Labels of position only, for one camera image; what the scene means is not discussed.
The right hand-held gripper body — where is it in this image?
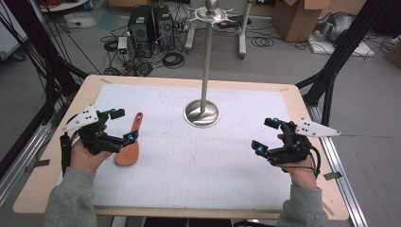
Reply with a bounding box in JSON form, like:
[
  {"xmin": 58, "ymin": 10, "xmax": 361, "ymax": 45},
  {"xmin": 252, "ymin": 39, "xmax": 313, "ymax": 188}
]
[{"xmin": 267, "ymin": 117, "xmax": 342, "ymax": 167}]

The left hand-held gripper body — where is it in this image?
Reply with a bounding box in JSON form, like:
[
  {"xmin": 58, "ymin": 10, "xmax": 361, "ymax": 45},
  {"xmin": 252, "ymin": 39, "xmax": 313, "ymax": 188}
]
[{"xmin": 61, "ymin": 105, "xmax": 124, "ymax": 156}]

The wooden rice spatula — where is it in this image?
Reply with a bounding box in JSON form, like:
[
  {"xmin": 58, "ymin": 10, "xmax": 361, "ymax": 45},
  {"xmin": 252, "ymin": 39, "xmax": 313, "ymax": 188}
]
[{"xmin": 113, "ymin": 112, "xmax": 144, "ymax": 167}]

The person's left hand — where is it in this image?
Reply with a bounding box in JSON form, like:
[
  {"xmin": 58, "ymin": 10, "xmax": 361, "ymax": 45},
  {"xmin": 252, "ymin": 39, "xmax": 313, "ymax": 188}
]
[{"xmin": 69, "ymin": 125, "xmax": 113, "ymax": 174}]

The person's right hand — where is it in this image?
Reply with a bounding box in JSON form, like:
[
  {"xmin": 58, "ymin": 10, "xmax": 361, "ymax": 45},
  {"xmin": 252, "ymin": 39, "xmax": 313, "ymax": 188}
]
[{"xmin": 276, "ymin": 133, "xmax": 318, "ymax": 190}]

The black tape piece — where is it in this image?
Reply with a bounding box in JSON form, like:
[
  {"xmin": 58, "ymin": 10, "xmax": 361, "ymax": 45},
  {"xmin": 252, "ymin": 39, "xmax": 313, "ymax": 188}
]
[
  {"xmin": 323, "ymin": 171, "xmax": 343, "ymax": 182},
  {"xmin": 25, "ymin": 159, "xmax": 51, "ymax": 173}
]

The white grid mat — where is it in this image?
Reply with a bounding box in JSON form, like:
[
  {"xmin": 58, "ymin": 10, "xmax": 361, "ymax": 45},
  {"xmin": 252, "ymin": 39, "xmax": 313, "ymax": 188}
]
[{"xmin": 56, "ymin": 83, "xmax": 293, "ymax": 211}]

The small white power box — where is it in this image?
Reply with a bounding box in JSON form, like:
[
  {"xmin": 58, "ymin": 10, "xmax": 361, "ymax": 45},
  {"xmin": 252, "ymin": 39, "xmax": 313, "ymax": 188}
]
[{"xmin": 116, "ymin": 36, "xmax": 130, "ymax": 61}]

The black computer tower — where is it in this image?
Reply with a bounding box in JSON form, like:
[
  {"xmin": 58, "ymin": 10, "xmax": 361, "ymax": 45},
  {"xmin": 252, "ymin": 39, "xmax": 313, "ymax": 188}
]
[
  {"xmin": 127, "ymin": 5, "xmax": 156, "ymax": 59},
  {"xmin": 152, "ymin": 4, "xmax": 176, "ymax": 52}
]

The metal utensil hanging stand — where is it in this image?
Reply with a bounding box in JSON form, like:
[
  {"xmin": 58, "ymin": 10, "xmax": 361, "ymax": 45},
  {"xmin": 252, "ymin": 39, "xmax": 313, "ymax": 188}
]
[{"xmin": 183, "ymin": 0, "xmax": 235, "ymax": 129}]

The white flat board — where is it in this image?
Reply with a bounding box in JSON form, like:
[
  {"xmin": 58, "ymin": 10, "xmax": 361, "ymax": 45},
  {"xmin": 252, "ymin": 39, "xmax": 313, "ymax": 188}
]
[{"xmin": 307, "ymin": 32, "xmax": 375, "ymax": 59}]

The large cardboard box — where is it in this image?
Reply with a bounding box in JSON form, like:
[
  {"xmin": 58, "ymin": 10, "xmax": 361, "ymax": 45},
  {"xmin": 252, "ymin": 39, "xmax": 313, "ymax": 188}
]
[{"xmin": 271, "ymin": 0, "xmax": 333, "ymax": 44}]

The grey rounded appliance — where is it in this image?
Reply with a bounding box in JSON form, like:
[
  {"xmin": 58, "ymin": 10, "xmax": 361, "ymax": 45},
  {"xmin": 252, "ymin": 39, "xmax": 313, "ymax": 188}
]
[{"xmin": 315, "ymin": 11, "xmax": 356, "ymax": 44}]

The small cardboard box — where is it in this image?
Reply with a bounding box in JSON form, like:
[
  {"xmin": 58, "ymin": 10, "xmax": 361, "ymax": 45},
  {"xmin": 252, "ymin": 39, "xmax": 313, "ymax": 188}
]
[{"xmin": 384, "ymin": 35, "xmax": 401, "ymax": 69}]

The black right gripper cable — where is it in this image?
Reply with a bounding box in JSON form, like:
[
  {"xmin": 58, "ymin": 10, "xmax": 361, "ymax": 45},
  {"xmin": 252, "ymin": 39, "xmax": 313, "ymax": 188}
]
[{"xmin": 285, "ymin": 145, "xmax": 322, "ymax": 178}]

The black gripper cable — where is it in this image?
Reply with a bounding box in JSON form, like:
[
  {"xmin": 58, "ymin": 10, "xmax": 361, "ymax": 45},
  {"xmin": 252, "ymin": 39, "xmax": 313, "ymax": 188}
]
[
  {"xmin": 285, "ymin": 145, "xmax": 322, "ymax": 178},
  {"xmin": 60, "ymin": 114, "xmax": 79, "ymax": 177}
]

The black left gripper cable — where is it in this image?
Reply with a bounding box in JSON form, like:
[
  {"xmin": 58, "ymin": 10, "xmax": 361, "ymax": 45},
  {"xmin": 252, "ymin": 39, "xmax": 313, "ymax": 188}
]
[{"xmin": 60, "ymin": 114, "xmax": 79, "ymax": 177}]

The aluminium rail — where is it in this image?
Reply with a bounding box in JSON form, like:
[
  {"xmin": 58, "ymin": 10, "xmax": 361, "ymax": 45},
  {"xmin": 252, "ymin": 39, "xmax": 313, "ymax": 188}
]
[
  {"xmin": 0, "ymin": 103, "xmax": 64, "ymax": 207},
  {"xmin": 303, "ymin": 102, "xmax": 369, "ymax": 227}
]

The black metal frame post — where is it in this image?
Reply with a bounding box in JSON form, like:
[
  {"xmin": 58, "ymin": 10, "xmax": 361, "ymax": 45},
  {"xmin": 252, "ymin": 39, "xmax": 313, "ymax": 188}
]
[
  {"xmin": 0, "ymin": 0, "xmax": 90, "ymax": 127},
  {"xmin": 295, "ymin": 0, "xmax": 394, "ymax": 127}
]

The thin coiled black cable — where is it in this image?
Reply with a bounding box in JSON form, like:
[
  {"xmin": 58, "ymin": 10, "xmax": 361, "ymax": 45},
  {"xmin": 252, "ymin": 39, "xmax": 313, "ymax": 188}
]
[{"xmin": 251, "ymin": 36, "xmax": 275, "ymax": 48}]

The white rolling stand frame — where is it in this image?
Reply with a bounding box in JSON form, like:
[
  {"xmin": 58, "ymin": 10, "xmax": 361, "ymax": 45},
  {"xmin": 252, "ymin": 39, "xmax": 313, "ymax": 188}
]
[{"xmin": 184, "ymin": 0, "xmax": 253, "ymax": 61}]

